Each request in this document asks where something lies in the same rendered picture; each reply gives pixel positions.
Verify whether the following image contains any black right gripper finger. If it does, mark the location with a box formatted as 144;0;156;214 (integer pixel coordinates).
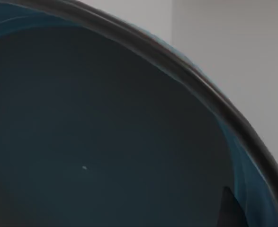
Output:
218;186;248;227

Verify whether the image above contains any dark blue bowl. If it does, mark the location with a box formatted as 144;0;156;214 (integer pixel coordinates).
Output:
0;0;278;227

